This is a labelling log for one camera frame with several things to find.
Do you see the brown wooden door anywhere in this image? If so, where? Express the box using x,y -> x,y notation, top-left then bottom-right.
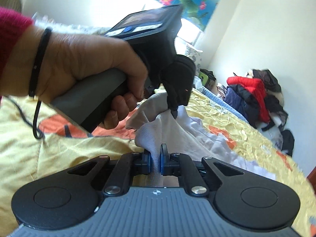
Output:
307,167 -> 316,193

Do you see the red sleeved left forearm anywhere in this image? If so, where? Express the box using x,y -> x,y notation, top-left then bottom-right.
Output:
1,8 -> 41,96

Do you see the person's left hand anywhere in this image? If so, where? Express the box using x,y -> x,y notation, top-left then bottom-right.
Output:
0,26 -> 149,130

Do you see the pile of red and navy jackets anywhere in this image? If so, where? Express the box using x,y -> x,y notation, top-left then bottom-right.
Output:
217,69 -> 288,132

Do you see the light lavender long-sleeve shirt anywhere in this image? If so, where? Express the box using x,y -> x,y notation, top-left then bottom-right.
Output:
126,93 -> 276,187

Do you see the black bag by wall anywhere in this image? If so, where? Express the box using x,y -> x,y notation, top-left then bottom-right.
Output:
281,130 -> 295,157

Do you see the black hair tie bracelet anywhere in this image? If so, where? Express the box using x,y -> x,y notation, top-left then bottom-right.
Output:
28,27 -> 54,99

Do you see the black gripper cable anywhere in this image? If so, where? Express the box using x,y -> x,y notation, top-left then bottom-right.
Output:
7,96 -> 46,140

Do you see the green plastic chair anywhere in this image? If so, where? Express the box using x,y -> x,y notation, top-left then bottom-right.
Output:
199,70 -> 209,86

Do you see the yellow carrot-print bed quilt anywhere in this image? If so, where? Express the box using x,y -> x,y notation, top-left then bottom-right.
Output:
1,90 -> 315,236

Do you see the window with grey frame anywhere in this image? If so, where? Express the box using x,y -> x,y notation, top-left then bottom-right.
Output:
92,0 -> 203,43

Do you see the blue knitted blanket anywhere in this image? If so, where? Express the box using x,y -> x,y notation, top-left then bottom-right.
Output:
198,86 -> 248,123

